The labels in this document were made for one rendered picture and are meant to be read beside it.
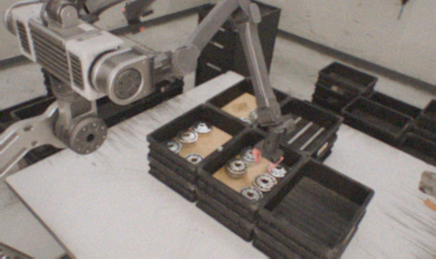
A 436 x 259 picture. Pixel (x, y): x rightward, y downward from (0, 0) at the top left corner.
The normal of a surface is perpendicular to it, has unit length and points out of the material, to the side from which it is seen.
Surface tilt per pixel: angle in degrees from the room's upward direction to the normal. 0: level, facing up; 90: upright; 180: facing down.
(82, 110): 90
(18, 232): 0
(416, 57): 90
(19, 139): 90
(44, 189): 0
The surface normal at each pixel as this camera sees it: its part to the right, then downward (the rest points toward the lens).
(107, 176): 0.08, -0.81
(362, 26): -0.66, 0.39
